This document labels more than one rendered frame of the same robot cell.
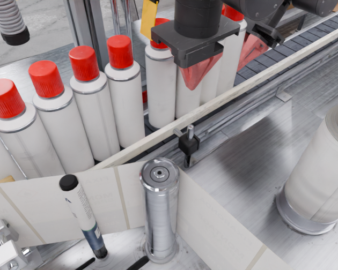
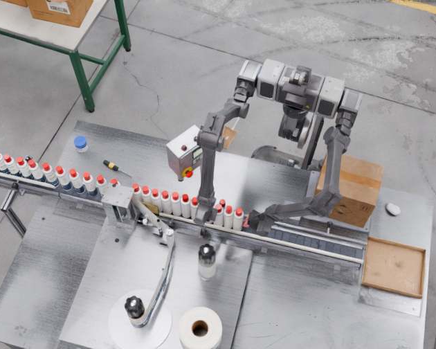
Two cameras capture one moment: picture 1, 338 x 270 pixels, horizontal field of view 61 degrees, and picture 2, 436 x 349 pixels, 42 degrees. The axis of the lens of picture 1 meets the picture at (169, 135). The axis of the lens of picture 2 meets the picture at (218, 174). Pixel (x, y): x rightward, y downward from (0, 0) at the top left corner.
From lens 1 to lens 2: 2.54 m
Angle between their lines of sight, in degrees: 32
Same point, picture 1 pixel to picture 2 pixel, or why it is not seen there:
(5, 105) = (163, 197)
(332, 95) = (280, 267)
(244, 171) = not seen: hidden behind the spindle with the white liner
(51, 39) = (313, 61)
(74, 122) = (176, 206)
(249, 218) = (194, 260)
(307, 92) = (274, 257)
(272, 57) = (276, 233)
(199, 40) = not seen: hidden behind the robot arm
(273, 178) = not seen: hidden behind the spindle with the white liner
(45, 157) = (166, 207)
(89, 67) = (184, 200)
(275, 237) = (193, 269)
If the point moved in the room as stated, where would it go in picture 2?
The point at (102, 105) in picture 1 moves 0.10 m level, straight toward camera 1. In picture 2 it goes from (185, 207) to (172, 221)
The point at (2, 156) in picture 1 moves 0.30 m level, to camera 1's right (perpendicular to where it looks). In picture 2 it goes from (158, 201) to (192, 246)
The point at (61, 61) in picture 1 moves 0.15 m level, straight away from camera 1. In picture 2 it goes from (219, 161) to (231, 142)
